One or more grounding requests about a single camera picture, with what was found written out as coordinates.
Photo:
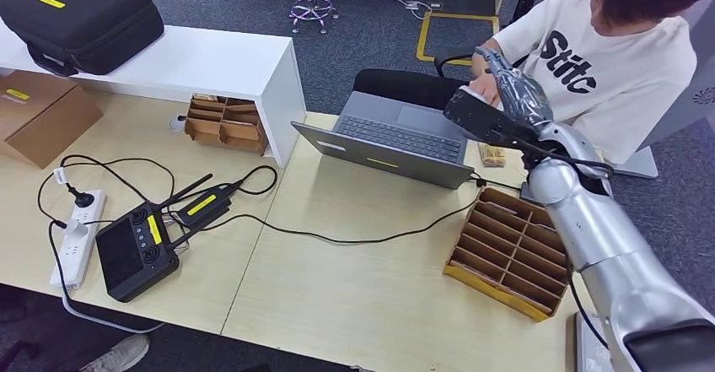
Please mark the person's right hand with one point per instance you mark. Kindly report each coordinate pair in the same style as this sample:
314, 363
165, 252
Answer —
486, 87

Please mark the person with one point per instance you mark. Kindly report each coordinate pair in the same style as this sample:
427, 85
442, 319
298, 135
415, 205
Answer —
625, 79
117, 354

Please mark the black office chair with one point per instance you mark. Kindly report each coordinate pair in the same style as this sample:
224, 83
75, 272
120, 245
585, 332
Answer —
447, 56

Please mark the grey floor adapter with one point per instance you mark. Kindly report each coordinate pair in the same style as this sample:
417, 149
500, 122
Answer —
424, 6

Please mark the yellow floor tape square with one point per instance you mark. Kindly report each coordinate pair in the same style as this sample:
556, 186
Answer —
423, 37

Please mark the grey laptop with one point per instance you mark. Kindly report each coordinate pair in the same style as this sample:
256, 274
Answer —
388, 157

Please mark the small cardboard divider tray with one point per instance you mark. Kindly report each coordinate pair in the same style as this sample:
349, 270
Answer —
232, 132

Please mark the black controller with antennas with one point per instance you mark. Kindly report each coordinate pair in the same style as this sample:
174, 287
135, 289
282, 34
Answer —
125, 257

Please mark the grey card reader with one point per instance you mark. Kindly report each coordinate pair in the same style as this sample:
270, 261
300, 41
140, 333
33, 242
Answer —
589, 347

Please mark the chrome stool base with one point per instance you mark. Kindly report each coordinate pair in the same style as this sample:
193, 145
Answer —
311, 9

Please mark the white desk shelf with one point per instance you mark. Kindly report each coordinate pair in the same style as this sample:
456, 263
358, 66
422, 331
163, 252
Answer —
195, 62

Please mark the large cardboard card organizer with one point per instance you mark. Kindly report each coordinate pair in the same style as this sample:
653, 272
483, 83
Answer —
503, 252

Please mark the dark right wrist camera box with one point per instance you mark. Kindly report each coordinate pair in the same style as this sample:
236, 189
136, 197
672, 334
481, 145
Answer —
480, 123

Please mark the snack packet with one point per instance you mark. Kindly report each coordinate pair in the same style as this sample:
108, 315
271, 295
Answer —
491, 155

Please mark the black battery pack yellow label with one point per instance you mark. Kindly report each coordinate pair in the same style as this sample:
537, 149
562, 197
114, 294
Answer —
201, 206

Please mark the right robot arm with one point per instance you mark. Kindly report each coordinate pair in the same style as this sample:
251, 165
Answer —
609, 246

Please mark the brown cardboard box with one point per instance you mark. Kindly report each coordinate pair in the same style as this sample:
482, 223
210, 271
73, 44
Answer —
42, 118

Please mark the black carrying case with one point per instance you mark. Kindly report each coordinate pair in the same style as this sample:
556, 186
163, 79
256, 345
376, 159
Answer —
84, 23

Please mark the white power strip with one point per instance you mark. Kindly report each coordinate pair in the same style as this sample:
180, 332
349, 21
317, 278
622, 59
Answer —
75, 252

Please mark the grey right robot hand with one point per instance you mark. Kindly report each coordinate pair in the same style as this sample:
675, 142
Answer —
522, 101

